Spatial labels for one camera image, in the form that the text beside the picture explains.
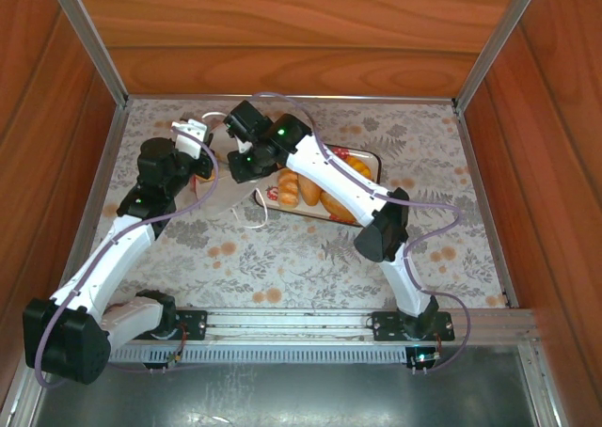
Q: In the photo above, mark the aluminium panel frame bar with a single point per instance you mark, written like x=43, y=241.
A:
x=14, y=399
x=541, y=389

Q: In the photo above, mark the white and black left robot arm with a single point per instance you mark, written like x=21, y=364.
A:
x=113, y=253

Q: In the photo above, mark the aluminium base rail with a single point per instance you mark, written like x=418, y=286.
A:
x=282, y=323

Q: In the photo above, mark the strawberry print tray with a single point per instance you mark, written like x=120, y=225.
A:
x=371, y=161

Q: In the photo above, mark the circuit board with green light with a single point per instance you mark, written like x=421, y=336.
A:
x=423, y=358

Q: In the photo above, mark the slanted aluminium frame post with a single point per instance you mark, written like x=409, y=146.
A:
x=87, y=41
x=501, y=36

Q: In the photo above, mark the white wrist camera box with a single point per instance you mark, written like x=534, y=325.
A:
x=242, y=145
x=188, y=137

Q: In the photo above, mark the braided fake bread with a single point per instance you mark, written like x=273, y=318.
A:
x=288, y=189

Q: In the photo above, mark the small orange fake bread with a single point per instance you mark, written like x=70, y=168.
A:
x=205, y=177

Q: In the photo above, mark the short aluminium table edge rail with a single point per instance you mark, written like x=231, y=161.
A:
x=475, y=163
x=101, y=182

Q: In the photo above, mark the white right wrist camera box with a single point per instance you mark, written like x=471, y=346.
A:
x=242, y=145

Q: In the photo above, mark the long aluminium table edge rail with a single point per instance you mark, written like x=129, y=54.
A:
x=376, y=98

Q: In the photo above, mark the red and white paper bag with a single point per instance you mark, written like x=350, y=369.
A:
x=221, y=196

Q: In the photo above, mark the grey metal sheet panel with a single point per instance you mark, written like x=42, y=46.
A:
x=282, y=399

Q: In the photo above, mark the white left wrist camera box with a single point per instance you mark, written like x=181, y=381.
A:
x=188, y=137

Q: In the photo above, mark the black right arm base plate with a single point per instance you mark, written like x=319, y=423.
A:
x=383, y=326

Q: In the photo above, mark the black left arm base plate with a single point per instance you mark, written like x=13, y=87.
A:
x=193, y=326

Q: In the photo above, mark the floral tablecloth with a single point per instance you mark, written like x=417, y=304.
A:
x=305, y=267

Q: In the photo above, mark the oval fake bread loaf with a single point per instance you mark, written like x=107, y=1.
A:
x=310, y=192

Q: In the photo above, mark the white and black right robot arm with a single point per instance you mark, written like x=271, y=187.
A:
x=338, y=178

